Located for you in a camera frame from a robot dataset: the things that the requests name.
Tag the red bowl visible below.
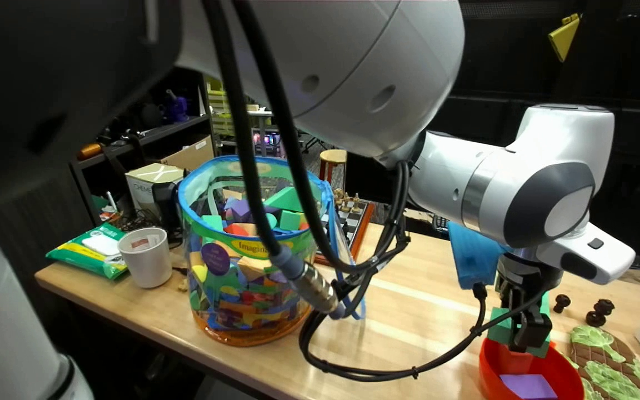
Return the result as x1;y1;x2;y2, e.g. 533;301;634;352
478;341;585;400

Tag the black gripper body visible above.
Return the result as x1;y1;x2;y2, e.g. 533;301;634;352
493;251;564;354

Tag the black chess piece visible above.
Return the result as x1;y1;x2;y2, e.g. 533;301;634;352
593;298;617;315
585;312;608;327
554;294;571;313

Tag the black monitor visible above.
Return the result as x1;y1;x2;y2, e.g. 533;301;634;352
432;0;640;253

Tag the green foam block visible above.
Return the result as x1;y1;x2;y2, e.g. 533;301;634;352
488;295;554;358

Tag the clear toy bag blue rim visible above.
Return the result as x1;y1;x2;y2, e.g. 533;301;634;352
178;157;318;347

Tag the yellow triangle sticker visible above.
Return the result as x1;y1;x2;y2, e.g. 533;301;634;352
549;13;581;63

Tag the cardboard box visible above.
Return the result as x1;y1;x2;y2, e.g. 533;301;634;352
124;139;215;224

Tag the purple block in bowl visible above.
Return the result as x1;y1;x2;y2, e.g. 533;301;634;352
500;374;559;400

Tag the green wipes packet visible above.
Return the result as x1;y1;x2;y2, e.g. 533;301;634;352
47;222;128;283

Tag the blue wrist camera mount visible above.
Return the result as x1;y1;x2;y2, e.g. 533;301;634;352
447;222;508;290

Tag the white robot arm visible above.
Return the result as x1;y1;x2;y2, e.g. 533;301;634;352
0;0;637;400

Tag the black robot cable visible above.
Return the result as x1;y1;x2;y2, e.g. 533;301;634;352
198;0;552;384

